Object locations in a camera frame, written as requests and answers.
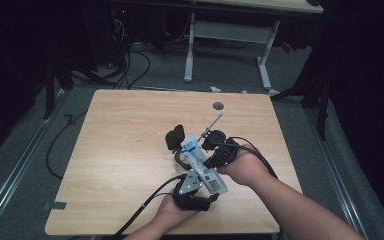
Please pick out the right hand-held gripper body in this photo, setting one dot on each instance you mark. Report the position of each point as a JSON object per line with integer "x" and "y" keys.
{"x": 225, "y": 153}

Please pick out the black tripod stand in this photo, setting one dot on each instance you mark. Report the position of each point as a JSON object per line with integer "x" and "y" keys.
{"x": 323, "y": 110}

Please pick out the white paper scrap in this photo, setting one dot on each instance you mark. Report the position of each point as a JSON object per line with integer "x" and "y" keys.
{"x": 215, "y": 89}

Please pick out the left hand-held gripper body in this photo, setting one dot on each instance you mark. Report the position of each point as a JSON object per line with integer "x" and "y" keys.
{"x": 190, "y": 183}

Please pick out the person's left hand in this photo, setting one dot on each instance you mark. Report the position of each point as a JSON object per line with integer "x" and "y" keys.
{"x": 173, "y": 213}

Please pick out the small red object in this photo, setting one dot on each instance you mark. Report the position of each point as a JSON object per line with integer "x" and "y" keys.
{"x": 287, "y": 47}

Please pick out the white metal desk frame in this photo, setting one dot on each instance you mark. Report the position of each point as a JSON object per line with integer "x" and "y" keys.
{"x": 230, "y": 32}

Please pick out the metal floor rail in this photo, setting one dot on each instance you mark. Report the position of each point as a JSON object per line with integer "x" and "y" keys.
{"x": 336, "y": 173}
{"x": 16, "y": 166}

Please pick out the glass jar with black lid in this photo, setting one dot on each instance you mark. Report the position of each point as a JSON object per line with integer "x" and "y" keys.
{"x": 175, "y": 136}

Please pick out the grey tape strip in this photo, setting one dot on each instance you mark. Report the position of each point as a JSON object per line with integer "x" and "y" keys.
{"x": 55, "y": 205}

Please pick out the person's right hand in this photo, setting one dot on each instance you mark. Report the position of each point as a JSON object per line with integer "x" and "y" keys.
{"x": 246, "y": 166}

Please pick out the light wooden desk top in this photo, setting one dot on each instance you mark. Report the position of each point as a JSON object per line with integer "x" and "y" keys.
{"x": 263, "y": 5}

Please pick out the blue and white scrap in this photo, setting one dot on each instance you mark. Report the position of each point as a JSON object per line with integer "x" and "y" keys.
{"x": 242, "y": 89}

